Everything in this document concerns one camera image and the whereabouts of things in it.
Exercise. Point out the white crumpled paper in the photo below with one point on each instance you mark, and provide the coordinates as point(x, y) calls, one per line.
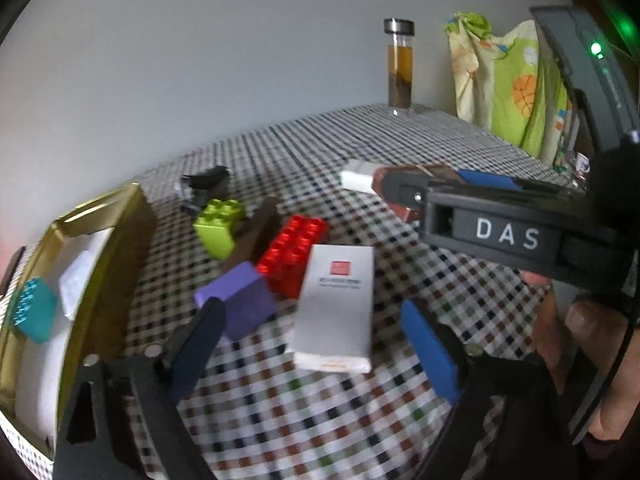
point(77, 285)

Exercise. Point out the green toy brick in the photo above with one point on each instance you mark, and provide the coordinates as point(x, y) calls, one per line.
point(217, 230)

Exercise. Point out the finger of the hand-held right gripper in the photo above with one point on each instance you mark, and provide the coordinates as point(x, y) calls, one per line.
point(405, 190)
point(490, 178)

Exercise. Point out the white grey carton box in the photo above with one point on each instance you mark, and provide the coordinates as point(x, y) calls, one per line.
point(335, 310)

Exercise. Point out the long brown block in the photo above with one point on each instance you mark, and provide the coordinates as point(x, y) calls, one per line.
point(257, 232)

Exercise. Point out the purple block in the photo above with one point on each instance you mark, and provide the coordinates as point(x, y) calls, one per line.
point(245, 300)

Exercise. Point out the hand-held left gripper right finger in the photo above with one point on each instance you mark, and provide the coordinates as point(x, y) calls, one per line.
point(430, 355)

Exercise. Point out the teal toy brick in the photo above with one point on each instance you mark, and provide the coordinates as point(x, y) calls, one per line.
point(32, 310)

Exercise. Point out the green yellow printed cloth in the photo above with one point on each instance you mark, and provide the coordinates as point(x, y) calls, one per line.
point(505, 85)

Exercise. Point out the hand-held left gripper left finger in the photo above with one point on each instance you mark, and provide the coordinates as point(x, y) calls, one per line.
point(199, 342)

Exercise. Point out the red toy brick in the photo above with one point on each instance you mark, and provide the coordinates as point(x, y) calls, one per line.
point(287, 255)

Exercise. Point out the gold tin box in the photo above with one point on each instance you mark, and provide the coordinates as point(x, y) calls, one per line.
point(125, 265)

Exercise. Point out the checkered tablecloth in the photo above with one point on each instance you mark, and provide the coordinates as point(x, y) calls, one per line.
point(325, 420)

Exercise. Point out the reddish brown block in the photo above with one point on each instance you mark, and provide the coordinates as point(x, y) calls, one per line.
point(407, 214)

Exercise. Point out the small white box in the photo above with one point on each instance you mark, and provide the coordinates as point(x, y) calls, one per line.
point(356, 177)

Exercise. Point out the glass tea bottle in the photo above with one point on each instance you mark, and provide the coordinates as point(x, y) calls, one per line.
point(400, 75)

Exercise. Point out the person's right hand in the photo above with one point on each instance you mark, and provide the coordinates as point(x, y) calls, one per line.
point(582, 330)

